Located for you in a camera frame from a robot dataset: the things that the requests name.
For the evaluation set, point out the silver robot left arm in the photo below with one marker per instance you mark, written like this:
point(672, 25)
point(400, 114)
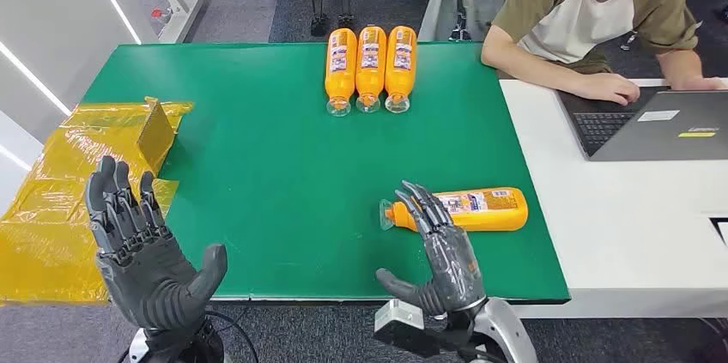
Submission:
point(182, 346)

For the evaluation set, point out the black edge object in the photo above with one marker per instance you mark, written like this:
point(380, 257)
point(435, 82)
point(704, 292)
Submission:
point(721, 231)

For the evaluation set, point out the small red object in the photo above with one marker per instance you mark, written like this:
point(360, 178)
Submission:
point(161, 15)

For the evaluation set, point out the grey laptop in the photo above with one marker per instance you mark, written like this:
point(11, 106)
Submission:
point(654, 133)

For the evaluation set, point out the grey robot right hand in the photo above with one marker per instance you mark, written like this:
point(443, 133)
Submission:
point(452, 269)

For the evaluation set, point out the orange bottle with clear cap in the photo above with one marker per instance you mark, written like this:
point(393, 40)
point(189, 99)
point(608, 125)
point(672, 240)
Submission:
point(370, 73)
point(340, 73)
point(489, 215)
point(400, 73)

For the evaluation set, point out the person's left hand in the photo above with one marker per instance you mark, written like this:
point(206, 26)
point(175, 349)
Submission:
point(702, 84)

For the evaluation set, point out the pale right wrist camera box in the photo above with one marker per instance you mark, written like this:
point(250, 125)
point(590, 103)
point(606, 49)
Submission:
point(398, 318)

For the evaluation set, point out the green table mat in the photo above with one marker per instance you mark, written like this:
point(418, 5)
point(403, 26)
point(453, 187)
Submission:
point(273, 167)

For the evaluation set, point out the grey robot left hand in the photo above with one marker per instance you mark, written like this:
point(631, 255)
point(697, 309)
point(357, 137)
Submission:
point(148, 275)

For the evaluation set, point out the small white floor object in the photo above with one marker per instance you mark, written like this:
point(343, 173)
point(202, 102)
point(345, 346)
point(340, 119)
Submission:
point(628, 42)

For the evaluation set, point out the white desk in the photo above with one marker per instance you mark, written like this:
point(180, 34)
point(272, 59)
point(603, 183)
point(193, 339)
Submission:
point(625, 224)

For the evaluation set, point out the person's right hand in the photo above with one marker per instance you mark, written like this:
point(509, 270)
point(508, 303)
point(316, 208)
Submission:
point(608, 87)

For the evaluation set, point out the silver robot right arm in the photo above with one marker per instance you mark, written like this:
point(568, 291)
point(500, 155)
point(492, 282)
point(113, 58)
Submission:
point(500, 326)

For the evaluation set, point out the yellow taped cardboard box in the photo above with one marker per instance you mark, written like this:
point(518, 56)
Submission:
point(57, 207)

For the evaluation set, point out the seated person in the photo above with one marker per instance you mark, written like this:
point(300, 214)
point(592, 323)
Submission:
point(569, 13)

